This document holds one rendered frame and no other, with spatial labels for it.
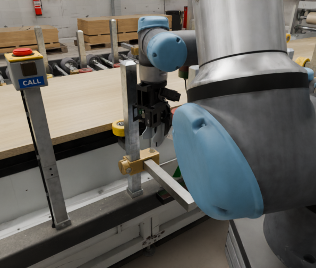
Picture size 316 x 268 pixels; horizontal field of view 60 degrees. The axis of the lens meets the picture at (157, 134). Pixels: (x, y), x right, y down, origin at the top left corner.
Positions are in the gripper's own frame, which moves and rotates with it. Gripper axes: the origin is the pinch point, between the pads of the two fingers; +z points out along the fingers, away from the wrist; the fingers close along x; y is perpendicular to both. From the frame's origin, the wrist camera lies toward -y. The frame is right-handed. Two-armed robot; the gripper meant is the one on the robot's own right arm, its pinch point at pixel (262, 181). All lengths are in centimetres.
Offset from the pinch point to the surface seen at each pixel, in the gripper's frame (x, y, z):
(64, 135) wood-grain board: -45, -49, -7
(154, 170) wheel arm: -25.9, -21.1, -1.4
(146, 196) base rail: -26.3, -26.2, 13.0
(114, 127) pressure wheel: -29, -44, -8
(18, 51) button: -56, -29, -40
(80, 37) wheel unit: -7, -137, -24
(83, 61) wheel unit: -7, -137, -9
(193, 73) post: -5.6, -29.3, -27.4
